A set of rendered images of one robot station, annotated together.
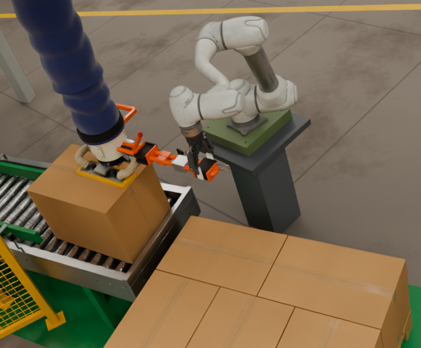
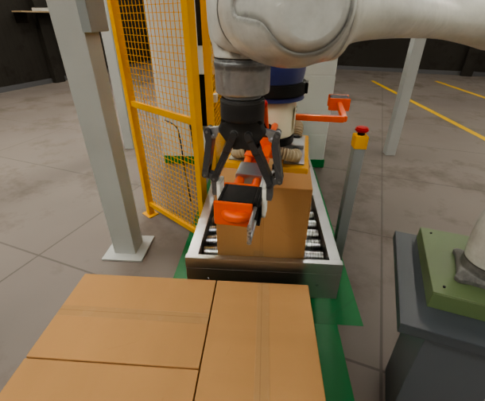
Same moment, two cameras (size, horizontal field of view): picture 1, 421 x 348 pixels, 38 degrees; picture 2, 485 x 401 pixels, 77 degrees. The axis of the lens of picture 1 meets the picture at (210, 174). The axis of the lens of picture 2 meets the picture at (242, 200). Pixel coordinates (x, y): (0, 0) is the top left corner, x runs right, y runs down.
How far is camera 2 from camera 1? 2.25 m
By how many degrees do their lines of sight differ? 44
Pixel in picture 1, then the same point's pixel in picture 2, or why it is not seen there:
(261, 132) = not seen: outside the picture
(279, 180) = (455, 383)
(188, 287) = (192, 326)
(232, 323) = not seen: outside the picture
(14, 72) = (393, 129)
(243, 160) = (413, 301)
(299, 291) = not seen: outside the picture
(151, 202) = (281, 229)
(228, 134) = (438, 259)
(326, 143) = not seen: outside the picture
